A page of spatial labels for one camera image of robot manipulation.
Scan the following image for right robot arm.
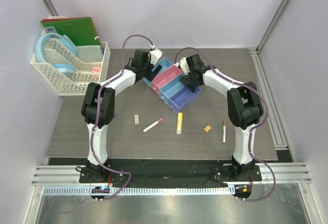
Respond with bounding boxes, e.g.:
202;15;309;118
179;54;263;180

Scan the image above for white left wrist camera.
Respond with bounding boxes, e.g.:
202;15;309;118
149;45;162;65

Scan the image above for white perforated file rack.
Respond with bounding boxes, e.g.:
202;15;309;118
30;38;111;96

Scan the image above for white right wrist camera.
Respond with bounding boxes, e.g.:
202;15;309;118
175;57;190;75

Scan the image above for purple bin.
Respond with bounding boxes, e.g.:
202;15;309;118
168;87;202;114

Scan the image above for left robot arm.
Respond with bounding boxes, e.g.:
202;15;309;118
80;48;166;183

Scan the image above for green folder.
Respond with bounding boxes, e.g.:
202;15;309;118
40;17;101;46

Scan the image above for light blue headband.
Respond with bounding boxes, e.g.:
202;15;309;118
34;33;78;77

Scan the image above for brown white marker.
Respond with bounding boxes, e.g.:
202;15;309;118
222;120;226;144

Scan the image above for pink bin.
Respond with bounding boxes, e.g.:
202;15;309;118
152;65;182;93

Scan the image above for slotted cable duct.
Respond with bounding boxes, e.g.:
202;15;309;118
43;185;235;196

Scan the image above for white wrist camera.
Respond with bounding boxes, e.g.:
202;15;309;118
175;57;190;75
149;45;162;65

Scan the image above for light blue bin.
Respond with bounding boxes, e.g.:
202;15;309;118
142;57;174;88

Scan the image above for yellow highlighter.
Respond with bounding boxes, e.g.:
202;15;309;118
176;112;183;135

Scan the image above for aluminium frame rail right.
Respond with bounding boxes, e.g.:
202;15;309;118
249;0;295;162

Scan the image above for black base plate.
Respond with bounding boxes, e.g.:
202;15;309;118
49;158;262;187

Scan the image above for pink white marker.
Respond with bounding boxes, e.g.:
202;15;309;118
142;118;163;133

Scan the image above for beige wooden eraser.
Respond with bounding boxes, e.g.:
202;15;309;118
134;114;139;125

